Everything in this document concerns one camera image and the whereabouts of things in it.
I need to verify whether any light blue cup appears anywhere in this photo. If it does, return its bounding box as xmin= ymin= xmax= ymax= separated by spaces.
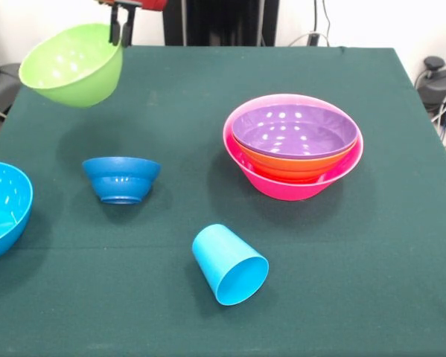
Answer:
xmin=191 ymin=223 xmax=270 ymax=306

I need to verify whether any light blue bowl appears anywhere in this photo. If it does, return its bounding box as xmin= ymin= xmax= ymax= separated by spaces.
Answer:
xmin=0 ymin=160 xmax=34 ymax=263

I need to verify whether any black hanging cable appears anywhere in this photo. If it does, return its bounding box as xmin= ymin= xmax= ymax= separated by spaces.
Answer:
xmin=321 ymin=0 xmax=332 ymax=48

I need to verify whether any small dark blue bowl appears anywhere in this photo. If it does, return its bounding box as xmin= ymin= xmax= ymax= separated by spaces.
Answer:
xmin=82 ymin=156 xmax=162 ymax=205

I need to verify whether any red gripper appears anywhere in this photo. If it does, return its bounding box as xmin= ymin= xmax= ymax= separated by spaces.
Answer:
xmin=95 ymin=0 xmax=170 ymax=49

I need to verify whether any pink bowl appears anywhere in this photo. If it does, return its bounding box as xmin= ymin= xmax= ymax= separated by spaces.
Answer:
xmin=223 ymin=93 xmax=365 ymax=202

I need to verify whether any purple bowl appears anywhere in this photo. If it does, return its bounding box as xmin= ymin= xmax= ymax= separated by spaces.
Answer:
xmin=232 ymin=103 xmax=359 ymax=159

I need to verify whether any lime green bowl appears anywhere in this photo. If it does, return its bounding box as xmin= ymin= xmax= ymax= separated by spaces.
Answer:
xmin=18 ymin=23 xmax=125 ymax=109

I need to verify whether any dark green table cloth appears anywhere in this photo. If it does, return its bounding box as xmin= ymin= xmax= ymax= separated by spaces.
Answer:
xmin=0 ymin=44 xmax=446 ymax=357

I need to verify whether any large orange bowl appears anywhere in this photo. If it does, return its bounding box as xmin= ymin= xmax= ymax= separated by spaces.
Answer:
xmin=232 ymin=136 xmax=359 ymax=184

